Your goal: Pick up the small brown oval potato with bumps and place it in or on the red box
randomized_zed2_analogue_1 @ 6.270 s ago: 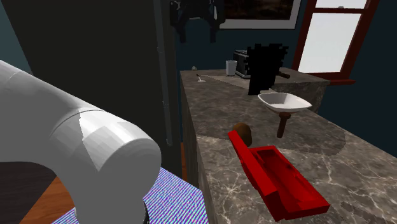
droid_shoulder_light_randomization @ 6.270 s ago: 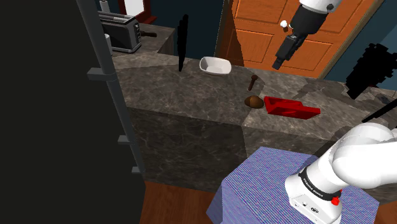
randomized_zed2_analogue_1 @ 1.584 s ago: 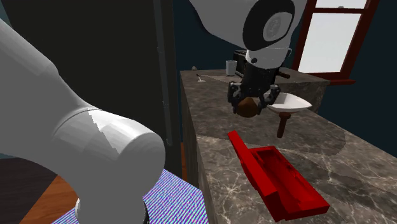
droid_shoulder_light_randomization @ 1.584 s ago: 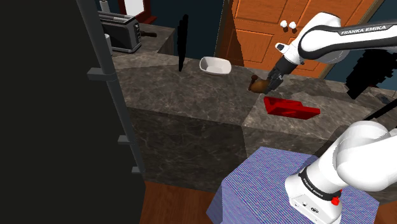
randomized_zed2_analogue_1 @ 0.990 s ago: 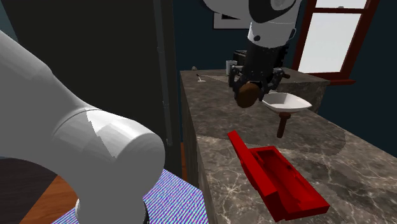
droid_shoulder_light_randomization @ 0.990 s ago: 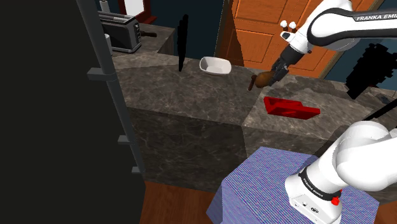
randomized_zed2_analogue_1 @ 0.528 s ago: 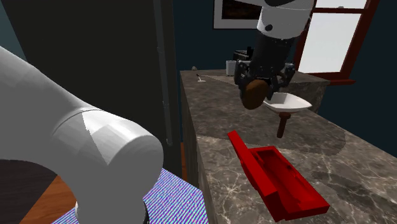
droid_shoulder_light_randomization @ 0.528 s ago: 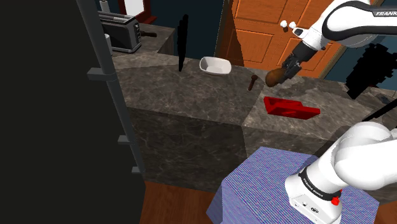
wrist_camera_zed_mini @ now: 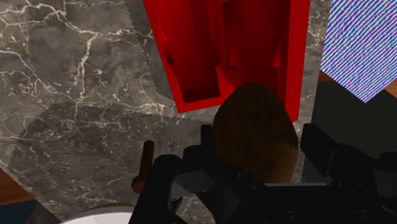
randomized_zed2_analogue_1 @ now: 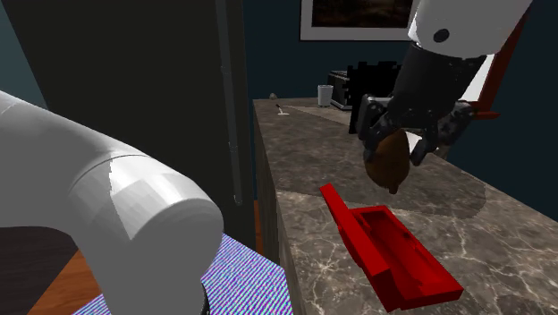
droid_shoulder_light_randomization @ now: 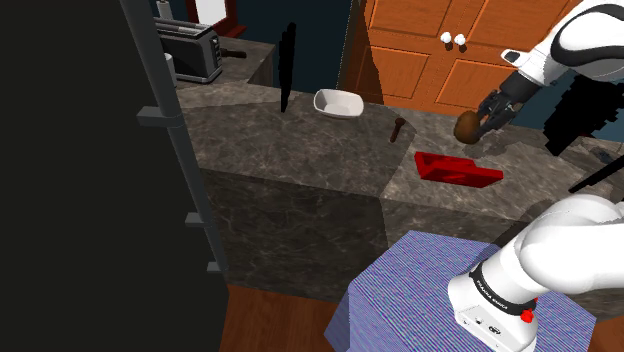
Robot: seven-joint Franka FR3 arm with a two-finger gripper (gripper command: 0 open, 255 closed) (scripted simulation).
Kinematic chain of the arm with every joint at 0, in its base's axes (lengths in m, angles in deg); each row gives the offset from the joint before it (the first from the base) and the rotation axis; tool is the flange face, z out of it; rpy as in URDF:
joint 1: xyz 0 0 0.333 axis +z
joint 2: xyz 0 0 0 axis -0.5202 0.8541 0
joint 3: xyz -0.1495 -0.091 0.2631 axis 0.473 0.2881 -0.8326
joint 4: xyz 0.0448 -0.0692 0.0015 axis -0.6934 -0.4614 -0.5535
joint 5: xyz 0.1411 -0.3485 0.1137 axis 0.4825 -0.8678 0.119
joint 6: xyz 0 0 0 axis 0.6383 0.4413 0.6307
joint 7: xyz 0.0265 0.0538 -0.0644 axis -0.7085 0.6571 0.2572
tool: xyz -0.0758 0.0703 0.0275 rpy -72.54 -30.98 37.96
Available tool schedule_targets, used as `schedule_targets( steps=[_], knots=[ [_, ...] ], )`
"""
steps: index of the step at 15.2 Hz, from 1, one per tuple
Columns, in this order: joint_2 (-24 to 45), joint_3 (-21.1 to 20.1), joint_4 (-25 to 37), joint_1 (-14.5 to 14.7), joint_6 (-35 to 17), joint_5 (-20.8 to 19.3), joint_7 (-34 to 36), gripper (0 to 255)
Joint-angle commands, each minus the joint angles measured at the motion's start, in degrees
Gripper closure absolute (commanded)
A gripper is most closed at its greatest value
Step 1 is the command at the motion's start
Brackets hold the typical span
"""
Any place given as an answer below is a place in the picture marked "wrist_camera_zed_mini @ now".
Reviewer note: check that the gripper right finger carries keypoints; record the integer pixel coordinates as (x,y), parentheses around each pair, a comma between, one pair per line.
(350,173)

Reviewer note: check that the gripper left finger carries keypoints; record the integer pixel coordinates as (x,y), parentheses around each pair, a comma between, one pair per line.
(198,192)

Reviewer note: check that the brown wooden stick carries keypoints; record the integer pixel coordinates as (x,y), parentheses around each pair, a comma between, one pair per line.
(147,161)

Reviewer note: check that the brown egg-shaped object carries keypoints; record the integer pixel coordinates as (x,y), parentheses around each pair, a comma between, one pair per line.
(254,133)

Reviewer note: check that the white bowl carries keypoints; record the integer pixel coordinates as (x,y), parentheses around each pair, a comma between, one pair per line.
(105,217)

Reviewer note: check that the red open box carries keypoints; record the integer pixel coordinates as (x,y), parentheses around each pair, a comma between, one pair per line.
(248,40)

